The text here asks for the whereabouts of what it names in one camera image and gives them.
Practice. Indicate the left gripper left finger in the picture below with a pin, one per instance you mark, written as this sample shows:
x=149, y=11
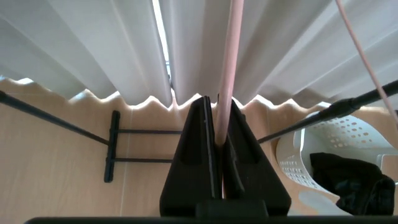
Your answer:
x=192, y=174

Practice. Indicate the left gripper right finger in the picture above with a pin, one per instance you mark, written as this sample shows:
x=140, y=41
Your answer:
x=252, y=177

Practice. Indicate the pink clothes hanger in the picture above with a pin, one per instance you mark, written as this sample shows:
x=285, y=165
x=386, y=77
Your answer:
x=230, y=62
x=361, y=53

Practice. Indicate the black clothes rack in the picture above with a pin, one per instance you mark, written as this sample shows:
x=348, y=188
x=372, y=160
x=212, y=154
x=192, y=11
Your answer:
x=112, y=146

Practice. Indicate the white laundry basket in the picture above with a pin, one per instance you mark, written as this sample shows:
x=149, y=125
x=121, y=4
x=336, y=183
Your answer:
x=342, y=133

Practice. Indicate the black garment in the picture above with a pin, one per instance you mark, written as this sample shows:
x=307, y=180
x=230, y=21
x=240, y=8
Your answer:
x=351, y=177

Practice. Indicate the beige curtain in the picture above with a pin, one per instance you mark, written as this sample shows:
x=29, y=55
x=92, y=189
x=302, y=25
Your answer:
x=77, y=46

